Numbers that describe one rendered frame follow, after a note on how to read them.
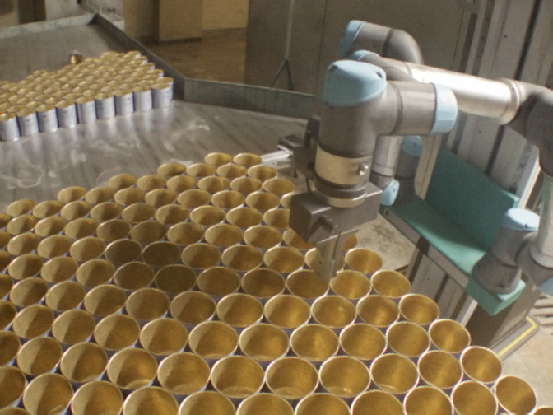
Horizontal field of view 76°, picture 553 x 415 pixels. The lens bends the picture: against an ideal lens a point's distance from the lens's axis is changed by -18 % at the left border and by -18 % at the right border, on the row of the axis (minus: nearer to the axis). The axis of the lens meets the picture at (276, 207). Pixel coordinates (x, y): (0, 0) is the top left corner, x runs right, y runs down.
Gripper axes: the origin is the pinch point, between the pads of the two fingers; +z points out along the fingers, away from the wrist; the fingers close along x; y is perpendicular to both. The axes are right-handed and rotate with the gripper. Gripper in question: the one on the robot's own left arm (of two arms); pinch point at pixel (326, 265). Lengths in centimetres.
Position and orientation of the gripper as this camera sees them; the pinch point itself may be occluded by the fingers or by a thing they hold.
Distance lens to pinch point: 67.0
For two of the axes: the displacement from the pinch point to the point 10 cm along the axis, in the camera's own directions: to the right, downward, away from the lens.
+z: -0.6, 8.4, 5.4
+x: 8.5, -2.4, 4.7
